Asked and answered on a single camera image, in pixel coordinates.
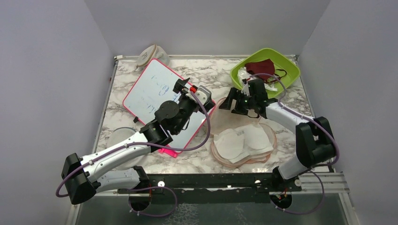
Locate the purple cable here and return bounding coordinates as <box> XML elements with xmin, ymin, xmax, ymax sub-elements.
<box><xmin>245</xmin><ymin>73</ymin><xmax>340</xmax><ymax>216</ymax></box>
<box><xmin>56</xmin><ymin>91</ymin><xmax>211</xmax><ymax>218</ymax></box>

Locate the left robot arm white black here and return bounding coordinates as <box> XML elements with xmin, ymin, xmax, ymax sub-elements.
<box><xmin>55</xmin><ymin>79</ymin><xmax>215</xmax><ymax>205</ymax></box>

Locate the white bra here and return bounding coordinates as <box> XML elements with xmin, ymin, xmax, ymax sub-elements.
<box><xmin>211</xmin><ymin>123</ymin><xmax>277</xmax><ymax>168</ymax></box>

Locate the aluminium frame rail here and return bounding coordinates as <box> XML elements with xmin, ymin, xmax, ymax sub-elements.
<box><xmin>299</xmin><ymin>172</ymin><xmax>350</xmax><ymax>194</ymax></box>

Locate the pink framed whiteboard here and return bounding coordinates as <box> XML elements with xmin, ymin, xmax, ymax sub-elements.
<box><xmin>122</xmin><ymin>60</ymin><xmax>212</xmax><ymax>154</ymax></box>

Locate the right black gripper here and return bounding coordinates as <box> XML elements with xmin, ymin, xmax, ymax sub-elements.
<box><xmin>219</xmin><ymin>88</ymin><xmax>256</xmax><ymax>116</ymax></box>

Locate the green plastic bin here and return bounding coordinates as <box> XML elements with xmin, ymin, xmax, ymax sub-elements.
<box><xmin>230</xmin><ymin>48</ymin><xmax>301</xmax><ymax>89</ymax></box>

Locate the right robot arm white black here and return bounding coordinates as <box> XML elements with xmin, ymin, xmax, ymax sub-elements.
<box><xmin>219</xmin><ymin>79</ymin><xmax>339</xmax><ymax>191</ymax></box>

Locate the peach floral mesh laundry bag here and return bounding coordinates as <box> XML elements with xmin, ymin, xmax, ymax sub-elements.
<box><xmin>210</xmin><ymin>98</ymin><xmax>271</xmax><ymax>168</ymax></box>

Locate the maroon bra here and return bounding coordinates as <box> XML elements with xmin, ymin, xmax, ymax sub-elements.
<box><xmin>245</xmin><ymin>59</ymin><xmax>287</xmax><ymax>84</ymax></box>

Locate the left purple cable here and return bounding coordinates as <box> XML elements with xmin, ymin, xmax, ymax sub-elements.
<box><xmin>56</xmin><ymin>91</ymin><xmax>211</xmax><ymax>218</ymax></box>

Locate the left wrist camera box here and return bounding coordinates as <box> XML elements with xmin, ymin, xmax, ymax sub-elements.
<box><xmin>187</xmin><ymin>85</ymin><xmax>212</xmax><ymax>105</ymax></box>

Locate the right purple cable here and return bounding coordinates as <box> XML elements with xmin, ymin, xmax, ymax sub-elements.
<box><xmin>245</xmin><ymin>73</ymin><xmax>340</xmax><ymax>216</ymax></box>

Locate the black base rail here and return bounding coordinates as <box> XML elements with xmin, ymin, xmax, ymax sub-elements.
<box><xmin>117</xmin><ymin>173</ymin><xmax>302</xmax><ymax>204</ymax></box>

